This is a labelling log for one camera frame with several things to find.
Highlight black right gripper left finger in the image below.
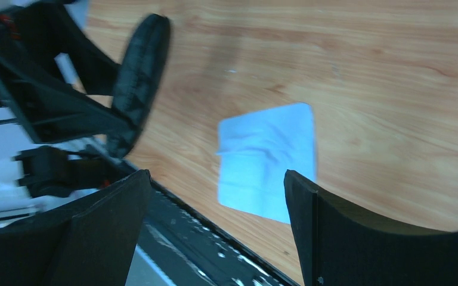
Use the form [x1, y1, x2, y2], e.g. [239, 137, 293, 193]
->
[0, 170, 152, 285]

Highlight black glasses case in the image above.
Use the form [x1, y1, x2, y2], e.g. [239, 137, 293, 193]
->
[106, 14, 172, 158]

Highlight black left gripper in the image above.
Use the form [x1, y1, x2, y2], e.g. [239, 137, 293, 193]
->
[0, 1, 132, 144]

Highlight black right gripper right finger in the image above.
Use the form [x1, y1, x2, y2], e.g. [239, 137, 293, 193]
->
[284, 170, 458, 285]

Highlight light blue cleaning cloth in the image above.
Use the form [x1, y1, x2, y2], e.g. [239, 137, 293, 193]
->
[217, 102, 317, 223]

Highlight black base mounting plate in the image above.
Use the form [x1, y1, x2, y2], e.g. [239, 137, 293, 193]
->
[137, 181, 297, 285]

